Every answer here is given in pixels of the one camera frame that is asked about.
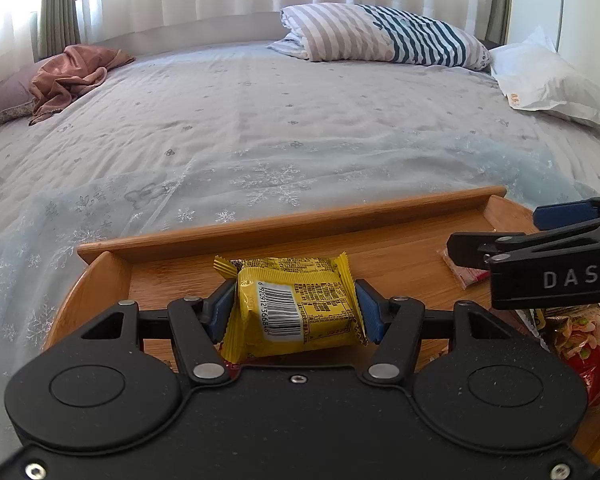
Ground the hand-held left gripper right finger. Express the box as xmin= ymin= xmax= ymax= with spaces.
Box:
xmin=354 ymin=279 xmax=512 ymax=387

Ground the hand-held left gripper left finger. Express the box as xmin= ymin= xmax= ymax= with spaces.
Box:
xmin=81 ymin=279 xmax=238 ymax=387

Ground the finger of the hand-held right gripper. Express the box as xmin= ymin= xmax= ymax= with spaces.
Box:
xmin=532 ymin=192 xmax=600 ymax=231
xmin=446 ymin=211 xmax=600 ymax=272

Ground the red and white slim packet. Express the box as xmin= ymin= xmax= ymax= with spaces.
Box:
xmin=437 ymin=247 xmax=492 ymax=289

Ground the wooden tray with handles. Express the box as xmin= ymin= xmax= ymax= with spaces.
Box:
xmin=44 ymin=186 xmax=600 ymax=467

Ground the yellow snack packet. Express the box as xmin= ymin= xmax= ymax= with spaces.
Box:
xmin=214 ymin=254 xmax=370 ymax=363

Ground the red packet with gold stripes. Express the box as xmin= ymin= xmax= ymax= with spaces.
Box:
xmin=550 ymin=305 xmax=600 ymax=406

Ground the white plastic bag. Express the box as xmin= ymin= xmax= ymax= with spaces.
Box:
xmin=490 ymin=25 xmax=600 ymax=131

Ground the light blue snowflake cloth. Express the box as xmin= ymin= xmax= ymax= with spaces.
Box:
xmin=0 ymin=130 xmax=600 ymax=376

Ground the green curtain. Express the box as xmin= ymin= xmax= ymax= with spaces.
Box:
xmin=37 ymin=0 xmax=83 ymax=58
xmin=485 ymin=0 xmax=513 ymax=43

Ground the striped folded duvet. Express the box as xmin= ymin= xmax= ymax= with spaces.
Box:
xmin=267 ymin=3 xmax=492 ymax=71

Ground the pink brown crumpled cloth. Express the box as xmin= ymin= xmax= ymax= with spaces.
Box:
xmin=28 ymin=45 xmax=136 ymax=127

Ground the purple pillow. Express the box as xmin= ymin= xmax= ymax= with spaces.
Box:
xmin=0 ymin=62 xmax=46 ymax=133

